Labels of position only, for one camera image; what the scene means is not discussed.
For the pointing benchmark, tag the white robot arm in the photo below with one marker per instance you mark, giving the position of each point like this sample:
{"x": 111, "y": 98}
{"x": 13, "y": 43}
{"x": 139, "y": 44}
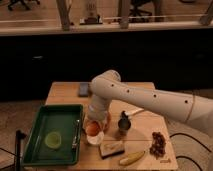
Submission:
{"x": 195, "y": 111}

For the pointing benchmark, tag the metal fork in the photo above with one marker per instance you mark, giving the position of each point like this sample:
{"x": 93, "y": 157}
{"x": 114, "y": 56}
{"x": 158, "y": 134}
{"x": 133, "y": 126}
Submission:
{"x": 75, "y": 138}

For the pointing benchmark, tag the green plastic tray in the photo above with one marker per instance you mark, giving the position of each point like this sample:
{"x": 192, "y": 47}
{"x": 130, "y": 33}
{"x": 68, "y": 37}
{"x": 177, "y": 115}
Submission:
{"x": 54, "y": 118}

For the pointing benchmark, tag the metal measuring cup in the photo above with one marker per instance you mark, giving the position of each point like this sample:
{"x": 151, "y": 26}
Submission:
{"x": 124, "y": 124}

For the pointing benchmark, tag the red orange apple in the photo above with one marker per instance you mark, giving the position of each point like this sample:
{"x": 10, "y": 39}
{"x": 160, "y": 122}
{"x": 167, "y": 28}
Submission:
{"x": 92, "y": 129}

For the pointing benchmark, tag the brown wooden block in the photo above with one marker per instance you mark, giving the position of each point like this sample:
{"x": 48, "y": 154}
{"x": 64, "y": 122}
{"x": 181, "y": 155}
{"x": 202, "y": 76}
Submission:
{"x": 111, "y": 149}

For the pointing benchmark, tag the white paper cup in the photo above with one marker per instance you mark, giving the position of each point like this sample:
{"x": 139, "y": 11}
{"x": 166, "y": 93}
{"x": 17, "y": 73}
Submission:
{"x": 95, "y": 140}

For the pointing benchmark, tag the green round lid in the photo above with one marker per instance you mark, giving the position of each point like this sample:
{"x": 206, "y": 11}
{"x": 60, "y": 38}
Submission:
{"x": 53, "y": 140}

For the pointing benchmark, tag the white-handled utensil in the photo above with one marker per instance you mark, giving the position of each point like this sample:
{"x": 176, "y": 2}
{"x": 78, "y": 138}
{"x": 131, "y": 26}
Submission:
{"x": 128, "y": 114}

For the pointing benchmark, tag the blue-grey rectangular sponge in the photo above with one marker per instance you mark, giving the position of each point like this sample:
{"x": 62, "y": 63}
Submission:
{"x": 83, "y": 89}

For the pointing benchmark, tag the black stand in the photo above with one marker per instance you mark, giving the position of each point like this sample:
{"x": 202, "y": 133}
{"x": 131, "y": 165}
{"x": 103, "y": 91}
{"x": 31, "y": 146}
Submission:
{"x": 18, "y": 138}

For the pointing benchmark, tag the yellow banana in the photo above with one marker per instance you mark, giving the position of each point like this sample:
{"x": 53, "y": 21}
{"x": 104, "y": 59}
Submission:
{"x": 131, "y": 158}

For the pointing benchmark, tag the bunch of dark grapes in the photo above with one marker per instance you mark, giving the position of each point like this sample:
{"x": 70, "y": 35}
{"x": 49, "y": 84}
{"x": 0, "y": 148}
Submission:
{"x": 157, "y": 148}

